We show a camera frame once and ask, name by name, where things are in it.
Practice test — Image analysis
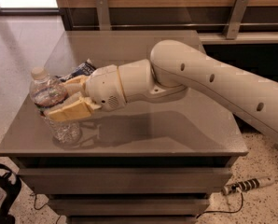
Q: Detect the right metal rail bracket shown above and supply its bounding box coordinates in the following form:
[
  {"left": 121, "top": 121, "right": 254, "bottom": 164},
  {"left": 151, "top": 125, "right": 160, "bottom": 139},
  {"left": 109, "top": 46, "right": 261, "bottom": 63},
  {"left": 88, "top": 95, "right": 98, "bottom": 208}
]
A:
[{"left": 223, "top": 0, "right": 249, "bottom": 40}]

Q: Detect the grey drawer cabinet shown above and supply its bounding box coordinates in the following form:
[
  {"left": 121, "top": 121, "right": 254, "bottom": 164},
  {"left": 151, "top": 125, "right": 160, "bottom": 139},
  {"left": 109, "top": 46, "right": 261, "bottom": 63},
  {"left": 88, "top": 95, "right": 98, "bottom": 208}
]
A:
[{"left": 0, "top": 30, "right": 249, "bottom": 224}]

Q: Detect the middle cabinet drawer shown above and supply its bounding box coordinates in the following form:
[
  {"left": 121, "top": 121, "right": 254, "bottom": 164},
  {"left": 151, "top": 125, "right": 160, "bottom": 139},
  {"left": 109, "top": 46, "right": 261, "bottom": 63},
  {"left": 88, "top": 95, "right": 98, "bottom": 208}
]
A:
[{"left": 49, "top": 197, "right": 209, "bottom": 216}]

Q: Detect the left metal rail bracket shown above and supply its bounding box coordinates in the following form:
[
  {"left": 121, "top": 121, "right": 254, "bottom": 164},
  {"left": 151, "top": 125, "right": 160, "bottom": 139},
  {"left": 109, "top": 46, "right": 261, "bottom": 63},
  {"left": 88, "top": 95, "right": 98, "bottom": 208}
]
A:
[{"left": 95, "top": 0, "right": 111, "bottom": 31}]

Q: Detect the clear plastic water bottle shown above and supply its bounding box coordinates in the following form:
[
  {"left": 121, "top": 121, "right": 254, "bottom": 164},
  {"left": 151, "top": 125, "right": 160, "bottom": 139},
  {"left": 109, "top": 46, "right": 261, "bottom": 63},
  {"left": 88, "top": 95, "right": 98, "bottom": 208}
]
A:
[{"left": 29, "top": 67, "right": 81, "bottom": 144}]

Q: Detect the black bag with straps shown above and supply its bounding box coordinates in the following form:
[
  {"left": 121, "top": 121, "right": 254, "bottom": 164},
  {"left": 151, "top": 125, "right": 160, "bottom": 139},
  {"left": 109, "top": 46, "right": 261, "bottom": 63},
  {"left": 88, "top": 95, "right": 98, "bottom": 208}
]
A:
[{"left": 0, "top": 163, "right": 21, "bottom": 224}]

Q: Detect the top cabinet drawer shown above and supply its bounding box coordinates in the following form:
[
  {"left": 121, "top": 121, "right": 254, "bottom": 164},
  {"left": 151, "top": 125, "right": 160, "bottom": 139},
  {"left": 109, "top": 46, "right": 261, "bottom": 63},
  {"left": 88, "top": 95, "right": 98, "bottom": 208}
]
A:
[{"left": 19, "top": 168, "right": 231, "bottom": 194}]

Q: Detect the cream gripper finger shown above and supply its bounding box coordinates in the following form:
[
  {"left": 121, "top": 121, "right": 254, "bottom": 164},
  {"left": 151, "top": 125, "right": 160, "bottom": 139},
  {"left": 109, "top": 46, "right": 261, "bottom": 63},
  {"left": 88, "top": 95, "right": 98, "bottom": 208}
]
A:
[
  {"left": 63, "top": 75, "right": 88, "bottom": 96},
  {"left": 47, "top": 92, "right": 102, "bottom": 122}
]

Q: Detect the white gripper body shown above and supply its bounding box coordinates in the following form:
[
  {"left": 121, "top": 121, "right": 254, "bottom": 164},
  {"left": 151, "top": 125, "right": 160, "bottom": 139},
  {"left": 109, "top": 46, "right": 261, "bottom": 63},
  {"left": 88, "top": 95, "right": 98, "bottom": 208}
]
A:
[{"left": 85, "top": 65, "right": 126, "bottom": 111}]

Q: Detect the metal rail bracket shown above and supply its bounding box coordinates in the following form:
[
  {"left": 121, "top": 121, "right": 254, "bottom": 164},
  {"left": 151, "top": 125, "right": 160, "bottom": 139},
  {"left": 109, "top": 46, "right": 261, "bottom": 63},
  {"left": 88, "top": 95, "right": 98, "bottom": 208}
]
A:
[
  {"left": 223, "top": 0, "right": 249, "bottom": 40},
  {"left": 95, "top": 0, "right": 111, "bottom": 31}
]

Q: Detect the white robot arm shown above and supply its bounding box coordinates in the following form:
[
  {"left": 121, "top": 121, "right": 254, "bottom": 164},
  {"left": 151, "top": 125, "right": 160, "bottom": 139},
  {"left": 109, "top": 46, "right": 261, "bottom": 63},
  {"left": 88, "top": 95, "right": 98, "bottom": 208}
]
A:
[{"left": 44, "top": 40, "right": 278, "bottom": 143}]

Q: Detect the black power cable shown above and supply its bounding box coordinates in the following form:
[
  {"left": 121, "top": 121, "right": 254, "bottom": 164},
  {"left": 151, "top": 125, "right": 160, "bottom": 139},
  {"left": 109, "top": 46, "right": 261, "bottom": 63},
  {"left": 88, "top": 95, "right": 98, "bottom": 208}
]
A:
[{"left": 195, "top": 191, "right": 244, "bottom": 220}]

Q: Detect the cabinet drawer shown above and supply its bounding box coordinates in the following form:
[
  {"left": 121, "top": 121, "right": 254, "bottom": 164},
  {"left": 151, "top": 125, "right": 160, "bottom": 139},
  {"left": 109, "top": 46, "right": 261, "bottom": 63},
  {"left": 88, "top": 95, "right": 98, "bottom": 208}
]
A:
[
  {"left": 67, "top": 216, "right": 196, "bottom": 224},
  {"left": 19, "top": 168, "right": 231, "bottom": 194},
  {"left": 49, "top": 197, "right": 209, "bottom": 216}
]

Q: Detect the horizontal metal rail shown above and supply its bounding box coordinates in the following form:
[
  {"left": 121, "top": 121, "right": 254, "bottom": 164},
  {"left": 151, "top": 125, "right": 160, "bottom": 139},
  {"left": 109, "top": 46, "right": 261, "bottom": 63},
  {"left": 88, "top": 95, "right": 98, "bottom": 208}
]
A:
[{"left": 71, "top": 22, "right": 278, "bottom": 29}]

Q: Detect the white power strip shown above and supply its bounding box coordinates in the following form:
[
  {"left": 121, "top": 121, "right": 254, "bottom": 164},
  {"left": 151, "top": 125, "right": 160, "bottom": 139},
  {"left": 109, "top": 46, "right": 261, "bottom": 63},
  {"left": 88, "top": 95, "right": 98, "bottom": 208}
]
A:
[{"left": 222, "top": 176, "right": 275, "bottom": 196}]

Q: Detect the blue chip bag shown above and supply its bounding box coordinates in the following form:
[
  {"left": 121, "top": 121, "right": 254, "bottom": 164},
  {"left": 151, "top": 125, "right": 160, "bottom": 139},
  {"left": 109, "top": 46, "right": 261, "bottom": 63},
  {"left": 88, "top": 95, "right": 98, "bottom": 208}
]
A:
[{"left": 57, "top": 59, "right": 96, "bottom": 82}]

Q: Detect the bottom cabinet drawer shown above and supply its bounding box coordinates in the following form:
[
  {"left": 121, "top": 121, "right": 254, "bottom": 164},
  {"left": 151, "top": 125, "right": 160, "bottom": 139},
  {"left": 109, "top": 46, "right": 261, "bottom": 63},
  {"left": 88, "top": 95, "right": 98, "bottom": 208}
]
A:
[{"left": 67, "top": 216, "right": 196, "bottom": 224}]

